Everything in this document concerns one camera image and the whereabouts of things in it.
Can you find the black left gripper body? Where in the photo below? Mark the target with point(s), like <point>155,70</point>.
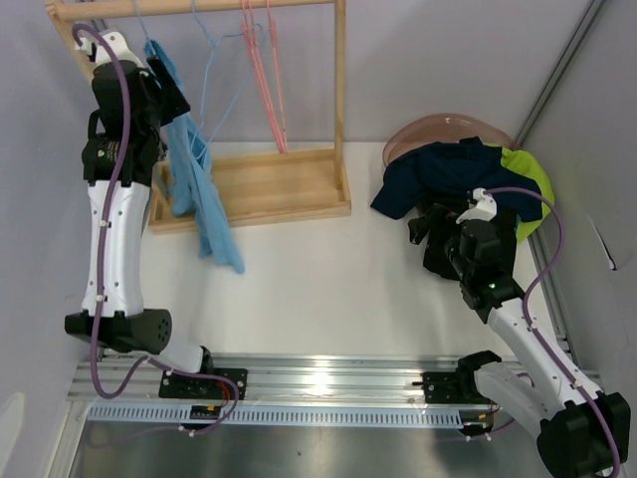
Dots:
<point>153,111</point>

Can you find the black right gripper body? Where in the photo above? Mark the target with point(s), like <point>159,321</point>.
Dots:
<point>444,221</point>

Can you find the black shorts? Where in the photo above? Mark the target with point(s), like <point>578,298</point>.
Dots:
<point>505,224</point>

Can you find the navy blue shorts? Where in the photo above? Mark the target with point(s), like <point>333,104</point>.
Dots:
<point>449,169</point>

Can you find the light blue shorts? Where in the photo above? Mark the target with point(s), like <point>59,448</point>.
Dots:
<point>193,191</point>

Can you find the lime green shorts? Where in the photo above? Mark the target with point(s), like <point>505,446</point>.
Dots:
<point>520,170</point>

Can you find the pink hanger of black shorts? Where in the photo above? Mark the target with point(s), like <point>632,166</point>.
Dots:
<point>254,53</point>

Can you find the pink hanger of teal shorts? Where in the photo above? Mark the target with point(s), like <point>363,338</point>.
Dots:
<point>275,111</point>

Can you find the pink hanger of green shorts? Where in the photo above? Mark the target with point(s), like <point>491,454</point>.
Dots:
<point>283,138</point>

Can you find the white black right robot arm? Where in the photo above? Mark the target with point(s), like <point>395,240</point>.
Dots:
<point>578,429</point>

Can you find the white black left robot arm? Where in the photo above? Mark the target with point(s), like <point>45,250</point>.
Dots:
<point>123,146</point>

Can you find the translucent pink plastic basket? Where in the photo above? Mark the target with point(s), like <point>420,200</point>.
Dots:
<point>446,128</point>

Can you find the wooden clothes rack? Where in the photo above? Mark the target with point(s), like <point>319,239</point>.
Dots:
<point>260,187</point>

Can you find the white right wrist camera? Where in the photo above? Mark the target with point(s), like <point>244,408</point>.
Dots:
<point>482,207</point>

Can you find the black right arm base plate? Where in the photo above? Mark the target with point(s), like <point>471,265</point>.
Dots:
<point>450,387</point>

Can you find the aluminium mounting rail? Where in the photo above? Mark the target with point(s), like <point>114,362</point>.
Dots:
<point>314,380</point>

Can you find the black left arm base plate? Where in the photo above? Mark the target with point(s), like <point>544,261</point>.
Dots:
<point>175,386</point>

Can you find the white slotted cable duct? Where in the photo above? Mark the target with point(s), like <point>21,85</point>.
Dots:
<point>411,417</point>

